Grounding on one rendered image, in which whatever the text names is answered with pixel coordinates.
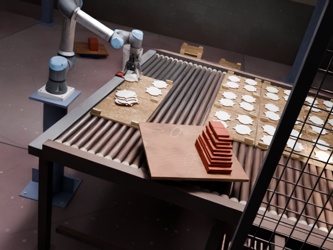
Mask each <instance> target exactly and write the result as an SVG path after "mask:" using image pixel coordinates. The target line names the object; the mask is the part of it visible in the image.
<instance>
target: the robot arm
mask: <svg viewBox="0 0 333 250"><path fill-rule="evenodd" d="M82 4H83V2H82V0H58V3H57V6H58V9H59V11H60V12H61V13H62V15H63V24H62V34H61V45H60V49H59V50H58V52H57V56H56V57H52V58H51V59H50V62H49V79H48V81H47V83H46V86H45V90H46V91H47V92H48V93H50V94H54V95H62V94H65V93H67V84H66V73H67V72H68V71H69V70H70V69H71V68H72V67H73V66H74V64H75V56H74V52H73V43H74V35H75V26H76V22H78V23H80V24H81V25H83V26H84V27H86V28H88V29H89V30H91V31H92V32H94V33H95V34H97V35H98V36H100V37H102V38H103V39H105V40H106V41H108V42H109V43H111V45H112V47H113V48H115V49H119V48H121V47H122V46H123V44H124V43H129V44H130V50H129V51H130V52H129V54H130V56H129V60H128V61H127V62H126V65H125V69H124V72H123V76H125V75H126V73H127V71H128V70H131V71H136V73H137V75H136V76H137V78H138V81H140V77H141V66H140V64H139V62H141V60H142V59H141V58H140V57H139V56H140V51H141V45H142V40H143V32H142V31H140V30H133V31H132V32H127V31H123V30H118V29H116V30H115V31H112V30H111V29H109V28H107V27H106V26H105V25H103V24H102V23H100V22H98V21H97V20H95V19H94V18H92V17H91V16H89V15H88V14H86V13H85V12H83V11H82V10H80V9H81V7H82ZM136 68H137V69H136Z"/></svg>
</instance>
